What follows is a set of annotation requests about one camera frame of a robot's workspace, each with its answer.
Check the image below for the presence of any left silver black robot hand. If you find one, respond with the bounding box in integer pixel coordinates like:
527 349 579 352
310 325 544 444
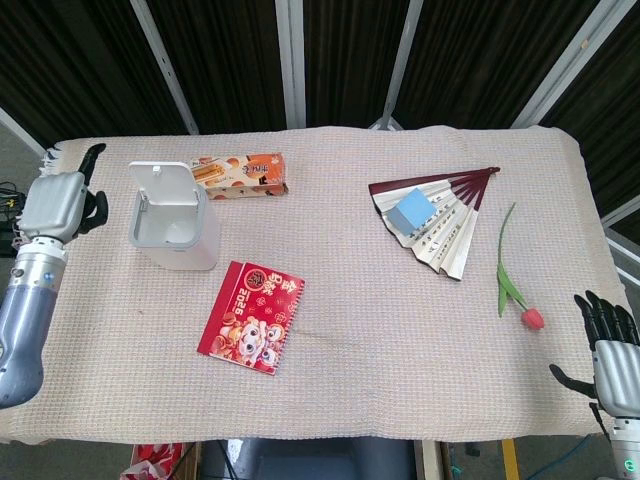
18 143 110 246

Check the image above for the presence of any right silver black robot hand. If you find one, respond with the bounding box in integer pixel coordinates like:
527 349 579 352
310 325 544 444
548 289 640 417

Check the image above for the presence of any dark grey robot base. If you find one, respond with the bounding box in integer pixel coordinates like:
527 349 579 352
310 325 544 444
202 437 419 480

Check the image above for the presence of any white plastic container lid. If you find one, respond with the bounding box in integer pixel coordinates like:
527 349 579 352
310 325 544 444
127 160 200 207

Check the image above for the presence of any white lidded trash bin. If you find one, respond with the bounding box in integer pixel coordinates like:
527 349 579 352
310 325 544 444
128 185 221 272

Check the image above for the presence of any artificial red tulip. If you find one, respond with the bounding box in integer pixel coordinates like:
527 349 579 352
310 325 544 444
496 201 545 330

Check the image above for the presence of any orange biscuit box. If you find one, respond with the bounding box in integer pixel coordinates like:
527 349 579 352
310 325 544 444
190 152 290 203

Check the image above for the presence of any paper folding fan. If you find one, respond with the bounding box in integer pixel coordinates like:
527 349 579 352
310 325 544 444
368 166 502 283

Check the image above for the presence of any red 2026 desk calendar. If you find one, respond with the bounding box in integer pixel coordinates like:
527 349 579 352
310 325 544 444
196 260 307 376

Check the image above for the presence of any blue cube block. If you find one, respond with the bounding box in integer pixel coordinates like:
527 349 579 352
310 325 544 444
387 188 437 235

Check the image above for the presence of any red patterned plastic bag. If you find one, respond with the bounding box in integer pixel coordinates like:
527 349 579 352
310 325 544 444
118 443 187 480

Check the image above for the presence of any beige woven tablecloth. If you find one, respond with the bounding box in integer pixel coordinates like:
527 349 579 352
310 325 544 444
0 123 630 446

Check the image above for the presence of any black cable bundle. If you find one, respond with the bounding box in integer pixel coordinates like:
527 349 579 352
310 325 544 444
0 180 26 259

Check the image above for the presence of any blue cable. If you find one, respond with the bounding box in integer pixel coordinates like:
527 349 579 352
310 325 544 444
563 433 596 464

